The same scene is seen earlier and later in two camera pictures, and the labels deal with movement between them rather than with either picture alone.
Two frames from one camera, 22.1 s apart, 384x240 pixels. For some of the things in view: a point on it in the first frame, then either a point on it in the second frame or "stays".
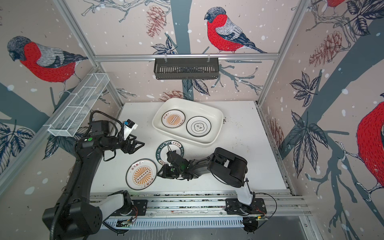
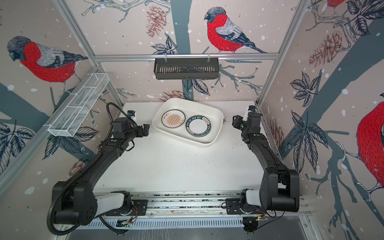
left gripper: x=131 y=149 -> x=141 y=133
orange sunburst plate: x=173 y=118 stays
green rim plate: x=168 y=146 -> x=198 y=126
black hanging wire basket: x=177 y=68 stays
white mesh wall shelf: x=78 y=106 stays
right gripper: x=166 y=172 -> x=237 y=123
